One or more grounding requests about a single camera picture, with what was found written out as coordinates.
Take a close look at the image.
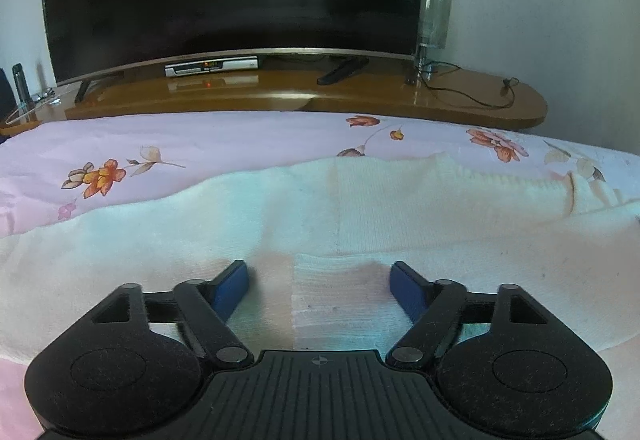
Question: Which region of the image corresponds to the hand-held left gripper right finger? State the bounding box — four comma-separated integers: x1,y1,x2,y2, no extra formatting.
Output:
385,261,552,367

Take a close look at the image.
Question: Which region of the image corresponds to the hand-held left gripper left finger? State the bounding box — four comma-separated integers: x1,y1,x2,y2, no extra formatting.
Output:
90,260,253,368

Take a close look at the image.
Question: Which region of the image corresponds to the white knit sweater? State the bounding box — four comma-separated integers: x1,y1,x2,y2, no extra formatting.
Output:
0,154,640,367

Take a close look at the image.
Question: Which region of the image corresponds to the pink floral bed sheet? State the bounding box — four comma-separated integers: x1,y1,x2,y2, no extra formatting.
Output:
0,111,640,440

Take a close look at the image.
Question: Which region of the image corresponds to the wooden television stand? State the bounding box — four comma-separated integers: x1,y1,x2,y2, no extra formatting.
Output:
0,54,549,137

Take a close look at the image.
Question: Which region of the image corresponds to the silver set-top box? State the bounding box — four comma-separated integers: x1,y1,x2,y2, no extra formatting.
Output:
164,55,264,78

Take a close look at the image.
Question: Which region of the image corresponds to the clear glass vase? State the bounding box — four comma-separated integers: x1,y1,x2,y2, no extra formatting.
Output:
406,0,454,86

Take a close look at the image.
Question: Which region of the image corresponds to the dark slim bottle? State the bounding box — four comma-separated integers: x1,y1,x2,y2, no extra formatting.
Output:
12,63,29,108

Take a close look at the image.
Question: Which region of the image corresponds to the black box-shaped object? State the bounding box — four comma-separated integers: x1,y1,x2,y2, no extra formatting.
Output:
0,68,17,121

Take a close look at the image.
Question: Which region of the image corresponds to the black lamp cable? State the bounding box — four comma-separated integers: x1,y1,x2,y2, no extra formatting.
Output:
419,60,521,110

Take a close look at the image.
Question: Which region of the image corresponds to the white cable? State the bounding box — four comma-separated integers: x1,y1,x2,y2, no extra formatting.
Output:
5,88,62,127

